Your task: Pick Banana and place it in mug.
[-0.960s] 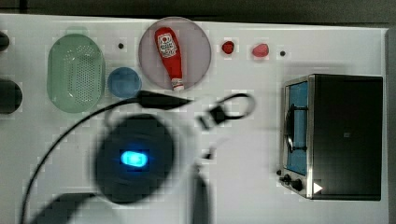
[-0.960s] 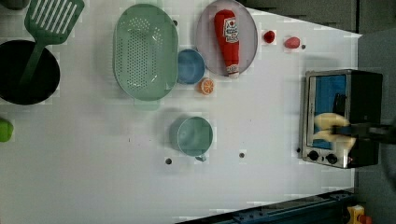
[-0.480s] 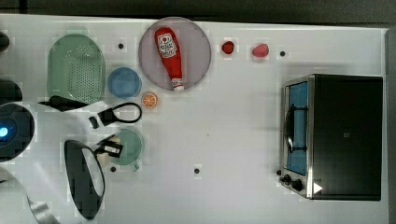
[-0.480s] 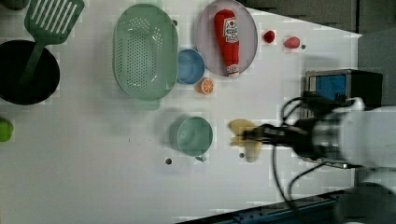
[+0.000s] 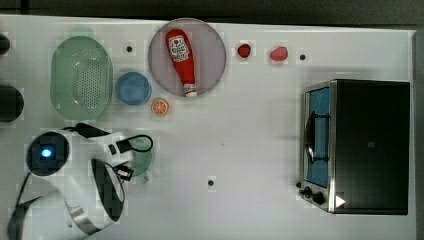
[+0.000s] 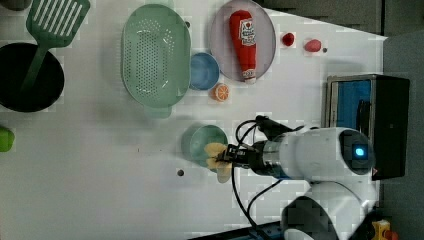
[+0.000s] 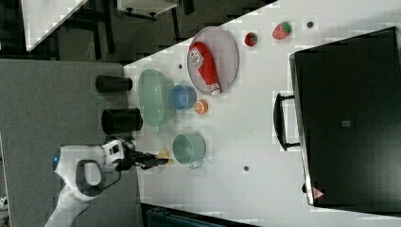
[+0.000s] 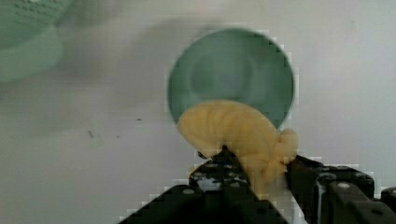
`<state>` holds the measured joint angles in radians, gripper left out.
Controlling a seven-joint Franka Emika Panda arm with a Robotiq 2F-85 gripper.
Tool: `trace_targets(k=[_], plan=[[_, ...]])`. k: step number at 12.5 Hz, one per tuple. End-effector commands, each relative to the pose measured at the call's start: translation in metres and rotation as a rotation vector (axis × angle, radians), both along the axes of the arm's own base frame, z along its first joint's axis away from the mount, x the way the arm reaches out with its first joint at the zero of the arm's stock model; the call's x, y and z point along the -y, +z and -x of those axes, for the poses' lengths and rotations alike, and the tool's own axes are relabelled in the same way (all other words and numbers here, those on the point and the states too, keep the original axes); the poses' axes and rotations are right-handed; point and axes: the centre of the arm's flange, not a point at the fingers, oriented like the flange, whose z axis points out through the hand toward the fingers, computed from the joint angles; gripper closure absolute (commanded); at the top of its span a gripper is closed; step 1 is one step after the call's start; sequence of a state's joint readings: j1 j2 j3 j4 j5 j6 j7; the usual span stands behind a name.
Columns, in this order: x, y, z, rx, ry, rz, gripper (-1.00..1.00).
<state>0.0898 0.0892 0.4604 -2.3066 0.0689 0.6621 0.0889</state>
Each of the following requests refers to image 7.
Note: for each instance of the orange slice toy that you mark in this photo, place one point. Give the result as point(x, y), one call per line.
point(201, 107)

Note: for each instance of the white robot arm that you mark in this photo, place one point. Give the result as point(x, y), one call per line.
point(83, 170)

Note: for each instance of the pink toy strawberry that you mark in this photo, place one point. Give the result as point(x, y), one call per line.
point(282, 31)

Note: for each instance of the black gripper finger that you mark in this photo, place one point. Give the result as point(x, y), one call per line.
point(144, 155)
point(153, 163)

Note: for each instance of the large black pot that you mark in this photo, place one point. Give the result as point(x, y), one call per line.
point(121, 120)

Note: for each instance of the dark red toy berry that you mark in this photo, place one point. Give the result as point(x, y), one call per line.
point(250, 39)

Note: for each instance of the blue bowl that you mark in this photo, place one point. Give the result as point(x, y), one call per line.
point(183, 97)

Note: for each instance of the small black cup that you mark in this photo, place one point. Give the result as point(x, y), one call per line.
point(105, 84)

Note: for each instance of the black toaster oven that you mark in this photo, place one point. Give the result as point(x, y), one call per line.
point(347, 106)

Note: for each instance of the green plastic colander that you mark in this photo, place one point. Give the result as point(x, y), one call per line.
point(154, 91)

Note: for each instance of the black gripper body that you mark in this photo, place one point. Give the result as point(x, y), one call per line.
point(130, 155)

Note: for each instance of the red plush ketchup bottle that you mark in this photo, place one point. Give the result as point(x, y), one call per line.
point(205, 66)

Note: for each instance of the yellow plush banana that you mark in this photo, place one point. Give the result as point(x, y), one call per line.
point(164, 153)

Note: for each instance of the grey round plate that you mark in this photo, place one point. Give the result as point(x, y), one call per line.
point(225, 56)

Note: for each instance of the green mug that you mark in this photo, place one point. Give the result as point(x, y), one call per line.
point(189, 149)

